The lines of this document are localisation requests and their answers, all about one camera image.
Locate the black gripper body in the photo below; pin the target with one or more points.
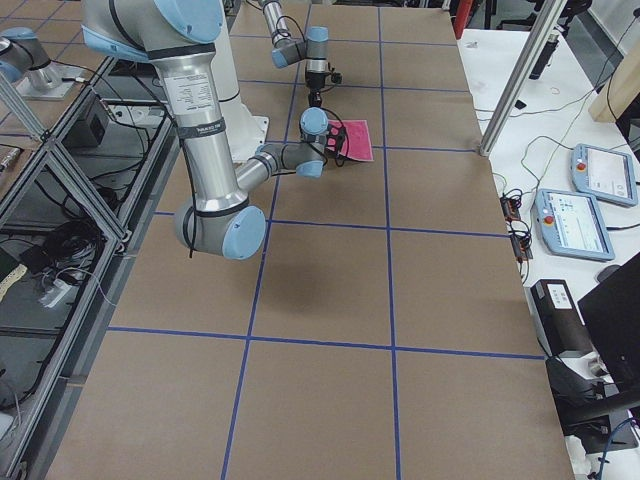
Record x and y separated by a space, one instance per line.
314 81

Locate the teach pendant near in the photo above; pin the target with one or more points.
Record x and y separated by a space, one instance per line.
571 225

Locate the pink and grey microfibre towel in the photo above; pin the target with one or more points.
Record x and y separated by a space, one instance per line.
359 145

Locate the black computer mouse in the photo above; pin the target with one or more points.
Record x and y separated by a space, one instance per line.
607 272

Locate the black box with label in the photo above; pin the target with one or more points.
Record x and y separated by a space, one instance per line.
565 334

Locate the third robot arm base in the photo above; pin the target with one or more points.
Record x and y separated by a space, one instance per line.
25 62

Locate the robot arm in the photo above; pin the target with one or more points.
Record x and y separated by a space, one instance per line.
179 39
311 47

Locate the teach pendant far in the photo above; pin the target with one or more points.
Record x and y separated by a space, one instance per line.
607 174

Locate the aluminium frame post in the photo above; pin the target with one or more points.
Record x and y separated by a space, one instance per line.
537 38

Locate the teach pendant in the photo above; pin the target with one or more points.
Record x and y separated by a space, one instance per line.
571 225
607 174

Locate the black monitor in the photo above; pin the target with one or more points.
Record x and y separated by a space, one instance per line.
611 315

